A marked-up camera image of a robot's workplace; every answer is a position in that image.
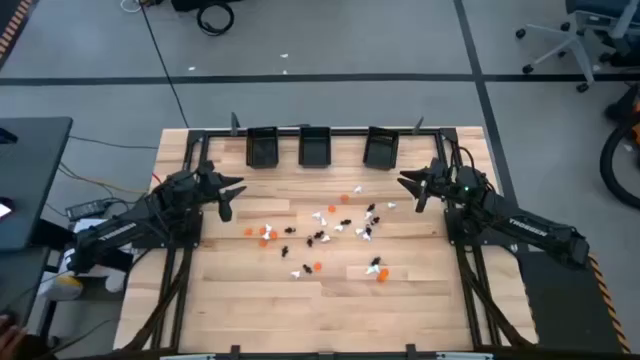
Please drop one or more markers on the black aluminium table frame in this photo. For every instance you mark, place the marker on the black aluminium table frame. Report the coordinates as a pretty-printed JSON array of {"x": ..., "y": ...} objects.
[{"x": 345, "y": 132}]

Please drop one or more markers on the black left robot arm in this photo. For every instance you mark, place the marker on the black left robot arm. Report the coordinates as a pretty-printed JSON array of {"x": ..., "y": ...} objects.
[{"x": 117, "y": 232}]

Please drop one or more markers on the white yellow plastic object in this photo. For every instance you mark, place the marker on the white yellow plastic object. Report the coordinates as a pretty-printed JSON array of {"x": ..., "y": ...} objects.
[{"x": 62, "y": 286}]

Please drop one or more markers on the lit phone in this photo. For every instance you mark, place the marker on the lit phone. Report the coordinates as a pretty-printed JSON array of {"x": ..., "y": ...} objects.
[{"x": 4, "y": 211}]

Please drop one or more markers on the black plastic mesh basket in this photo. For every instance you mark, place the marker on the black plastic mesh basket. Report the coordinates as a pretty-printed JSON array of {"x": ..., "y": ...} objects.
[
  {"x": 262, "y": 150},
  {"x": 381, "y": 150},
  {"x": 315, "y": 150}
]

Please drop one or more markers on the black power adapter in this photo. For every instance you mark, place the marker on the black power adapter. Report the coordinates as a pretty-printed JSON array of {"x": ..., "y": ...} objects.
[{"x": 87, "y": 209}]

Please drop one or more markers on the black desk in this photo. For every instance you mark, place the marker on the black desk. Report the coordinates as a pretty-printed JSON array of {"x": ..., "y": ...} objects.
[{"x": 30, "y": 175}]

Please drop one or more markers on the grey office chair blue seat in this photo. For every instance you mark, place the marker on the grey office chair blue seat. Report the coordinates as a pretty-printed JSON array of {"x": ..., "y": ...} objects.
[{"x": 600, "y": 7}]

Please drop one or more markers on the person's hand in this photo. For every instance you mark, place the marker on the person's hand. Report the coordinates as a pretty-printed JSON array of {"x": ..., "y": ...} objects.
[{"x": 10, "y": 340}]

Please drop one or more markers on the black hazard-striped floor mat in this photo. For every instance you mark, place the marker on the black hazard-striped floor mat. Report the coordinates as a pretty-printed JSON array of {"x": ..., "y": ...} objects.
[
  {"x": 10, "y": 25},
  {"x": 565, "y": 305}
]

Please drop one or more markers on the black orange shop vacuum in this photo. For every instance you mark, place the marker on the black orange shop vacuum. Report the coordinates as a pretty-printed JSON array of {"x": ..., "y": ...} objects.
[{"x": 627, "y": 107}]

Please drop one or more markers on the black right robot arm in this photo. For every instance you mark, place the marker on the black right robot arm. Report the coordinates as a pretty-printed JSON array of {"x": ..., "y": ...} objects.
[{"x": 530, "y": 227}]

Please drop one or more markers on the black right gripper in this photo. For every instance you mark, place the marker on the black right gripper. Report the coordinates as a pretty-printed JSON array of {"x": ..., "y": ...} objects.
[{"x": 436, "y": 182}]

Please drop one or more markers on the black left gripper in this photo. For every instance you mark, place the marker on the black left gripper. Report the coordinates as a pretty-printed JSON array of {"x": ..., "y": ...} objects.
[{"x": 212, "y": 182}]

